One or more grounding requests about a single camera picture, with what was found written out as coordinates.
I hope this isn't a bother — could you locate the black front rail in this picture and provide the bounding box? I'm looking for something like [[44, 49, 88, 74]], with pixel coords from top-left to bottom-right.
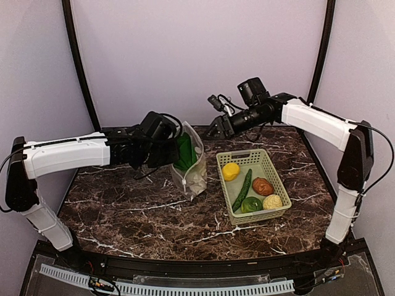
[[36, 240, 343, 280]]

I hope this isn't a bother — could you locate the green cucumber toy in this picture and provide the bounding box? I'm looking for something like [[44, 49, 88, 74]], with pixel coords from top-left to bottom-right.
[[232, 169, 252, 213]]

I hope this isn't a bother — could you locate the cream cauliflower toy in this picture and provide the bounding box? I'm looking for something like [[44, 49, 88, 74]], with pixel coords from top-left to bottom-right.
[[263, 194, 283, 210]]

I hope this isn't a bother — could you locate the brown bun toy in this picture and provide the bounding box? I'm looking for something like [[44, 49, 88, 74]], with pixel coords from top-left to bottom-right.
[[252, 177, 274, 196]]

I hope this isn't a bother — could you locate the bok choy toy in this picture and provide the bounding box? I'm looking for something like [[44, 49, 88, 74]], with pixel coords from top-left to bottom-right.
[[173, 133, 198, 171]]

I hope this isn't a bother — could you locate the green yellow pepper toy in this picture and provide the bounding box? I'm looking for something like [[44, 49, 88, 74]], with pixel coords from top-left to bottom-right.
[[241, 197, 263, 213]]

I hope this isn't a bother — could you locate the yellow lemon toy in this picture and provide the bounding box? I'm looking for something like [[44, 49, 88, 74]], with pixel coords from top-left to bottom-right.
[[222, 162, 240, 181]]

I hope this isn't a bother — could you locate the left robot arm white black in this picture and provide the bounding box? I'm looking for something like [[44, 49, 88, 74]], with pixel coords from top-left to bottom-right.
[[3, 127, 179, 269]]

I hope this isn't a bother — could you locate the right black frame post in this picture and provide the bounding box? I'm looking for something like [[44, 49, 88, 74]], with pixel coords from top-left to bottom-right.
[[307, 0, 336, 104]]

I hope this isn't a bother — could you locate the black frame post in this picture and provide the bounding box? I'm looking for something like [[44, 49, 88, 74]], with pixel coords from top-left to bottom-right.
[[61, 0, 101, 131], [307, 0, 336, 104]]

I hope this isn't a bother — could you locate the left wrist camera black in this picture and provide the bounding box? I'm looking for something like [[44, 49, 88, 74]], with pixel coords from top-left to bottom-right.
[[140, 111, 177, 141]]

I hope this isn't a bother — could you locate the green plastic basket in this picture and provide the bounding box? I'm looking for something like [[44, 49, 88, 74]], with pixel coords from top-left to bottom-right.
[[216, 149, 291, 225]]

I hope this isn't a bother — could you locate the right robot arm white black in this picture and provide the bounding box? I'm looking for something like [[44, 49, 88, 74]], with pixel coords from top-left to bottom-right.
[[205, 92, 374, 245]]

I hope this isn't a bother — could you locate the clear polka dot zip bag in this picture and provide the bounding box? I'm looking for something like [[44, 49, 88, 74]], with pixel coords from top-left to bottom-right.
[[170, 121, 207, 200]]

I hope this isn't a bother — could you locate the white slotted cable duct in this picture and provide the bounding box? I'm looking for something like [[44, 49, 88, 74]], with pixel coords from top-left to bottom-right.
[[39, 264, 294, 295]]

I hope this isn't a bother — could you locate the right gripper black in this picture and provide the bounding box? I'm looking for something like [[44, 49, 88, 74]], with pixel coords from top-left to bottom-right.
[[202, 104, 269, 139]]

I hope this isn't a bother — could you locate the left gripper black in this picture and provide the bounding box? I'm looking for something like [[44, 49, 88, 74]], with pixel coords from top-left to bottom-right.
[[139, 137, 182, 168]]

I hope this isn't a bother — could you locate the left black frame post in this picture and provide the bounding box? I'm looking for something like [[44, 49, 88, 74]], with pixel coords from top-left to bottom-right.
[[61, 0, 101, 131]]

